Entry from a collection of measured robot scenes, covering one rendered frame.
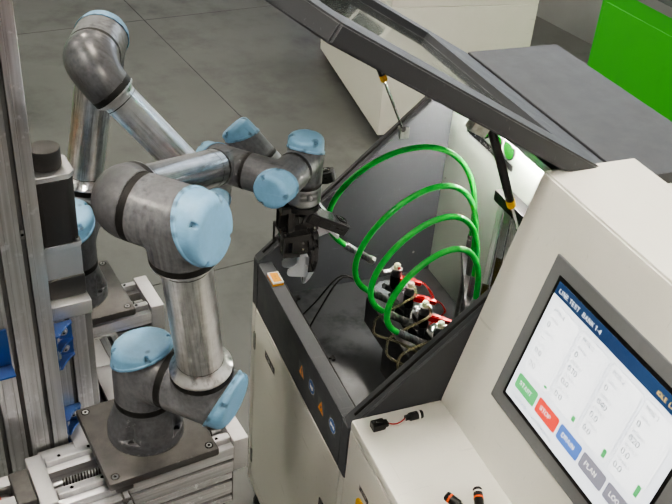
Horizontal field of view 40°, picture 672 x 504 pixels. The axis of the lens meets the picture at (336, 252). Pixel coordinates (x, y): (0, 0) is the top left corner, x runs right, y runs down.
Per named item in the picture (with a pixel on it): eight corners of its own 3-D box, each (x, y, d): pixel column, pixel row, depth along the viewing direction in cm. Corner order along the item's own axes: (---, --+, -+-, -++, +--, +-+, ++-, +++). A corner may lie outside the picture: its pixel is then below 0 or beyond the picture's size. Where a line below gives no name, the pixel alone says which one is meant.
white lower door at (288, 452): (248, 473, 299) (252, 307, 261) (254, 471, 300) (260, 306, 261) (318, 645, 250) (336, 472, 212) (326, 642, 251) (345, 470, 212)
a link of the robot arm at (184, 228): (189, 375, 182) (152, 154, 144) (256, 401, 177) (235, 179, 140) (156, 420, 174) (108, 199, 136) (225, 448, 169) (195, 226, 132)
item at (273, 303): (256, 309, 259) (258, 263, 250) (271, 306, 261) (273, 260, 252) (337, 466, 213) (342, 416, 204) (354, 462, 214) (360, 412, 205)
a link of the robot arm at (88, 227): (39, 273, 208) (33, 223, 201) (52, 241, 219) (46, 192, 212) (93, 275, 209) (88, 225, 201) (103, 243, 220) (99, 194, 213)
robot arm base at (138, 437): (121, 466, 176) (118, 429, 170) (97, 415, 186) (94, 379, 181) (195, 441, 182) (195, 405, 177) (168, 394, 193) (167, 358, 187)
